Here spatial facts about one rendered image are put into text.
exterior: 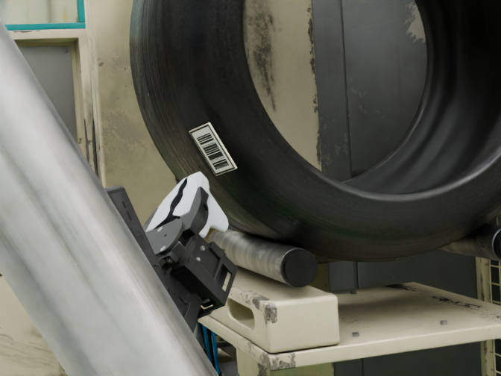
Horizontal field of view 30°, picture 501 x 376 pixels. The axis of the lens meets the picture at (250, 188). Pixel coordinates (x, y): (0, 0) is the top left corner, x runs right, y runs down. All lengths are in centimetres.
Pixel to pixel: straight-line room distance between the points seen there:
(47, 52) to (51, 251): 119
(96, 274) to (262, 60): 90
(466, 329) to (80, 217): 69
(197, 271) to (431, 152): 63
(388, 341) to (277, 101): 48
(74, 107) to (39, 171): 117
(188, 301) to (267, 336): 21
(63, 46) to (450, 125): 73
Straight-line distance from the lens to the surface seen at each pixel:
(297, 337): 109
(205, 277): 90
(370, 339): 114
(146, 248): 87
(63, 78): 176
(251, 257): 118
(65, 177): 59
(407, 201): 112
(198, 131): 105
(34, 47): 176
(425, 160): 143
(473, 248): 124
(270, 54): 146
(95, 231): 59
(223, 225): 97
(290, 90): 146
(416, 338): 115
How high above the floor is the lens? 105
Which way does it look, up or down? 3 degrees down
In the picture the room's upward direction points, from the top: 4 degrees counter-clockwise
